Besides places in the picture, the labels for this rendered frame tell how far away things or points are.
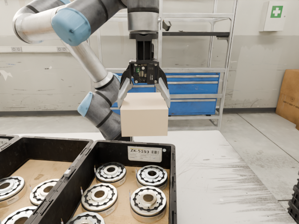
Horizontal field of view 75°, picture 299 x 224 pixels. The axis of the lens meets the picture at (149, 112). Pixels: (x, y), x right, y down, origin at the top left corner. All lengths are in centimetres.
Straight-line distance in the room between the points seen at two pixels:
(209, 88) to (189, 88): 26
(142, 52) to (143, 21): 7
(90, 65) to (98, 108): 20
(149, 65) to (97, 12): 17
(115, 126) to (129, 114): 47
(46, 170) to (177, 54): 281
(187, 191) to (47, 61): 312
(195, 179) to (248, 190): 21
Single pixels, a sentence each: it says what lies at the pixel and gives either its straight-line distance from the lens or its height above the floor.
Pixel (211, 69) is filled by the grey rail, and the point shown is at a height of 92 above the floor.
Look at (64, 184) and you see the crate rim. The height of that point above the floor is 93.
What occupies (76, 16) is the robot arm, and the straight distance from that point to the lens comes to 48.
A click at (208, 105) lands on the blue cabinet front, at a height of 45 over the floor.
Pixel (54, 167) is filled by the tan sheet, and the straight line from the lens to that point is 84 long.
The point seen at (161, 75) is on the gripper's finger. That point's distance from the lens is 53.
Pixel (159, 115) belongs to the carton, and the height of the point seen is 110.
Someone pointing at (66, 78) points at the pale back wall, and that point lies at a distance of 353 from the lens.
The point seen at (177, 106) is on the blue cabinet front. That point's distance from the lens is 258.
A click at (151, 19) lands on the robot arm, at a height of 133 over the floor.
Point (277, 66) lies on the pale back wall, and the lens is 400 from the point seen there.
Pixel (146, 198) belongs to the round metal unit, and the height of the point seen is 85.
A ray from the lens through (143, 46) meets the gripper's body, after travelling 46.
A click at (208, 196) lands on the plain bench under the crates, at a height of 70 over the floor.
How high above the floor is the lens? 129
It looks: 21 degrees down
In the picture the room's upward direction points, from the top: straight up
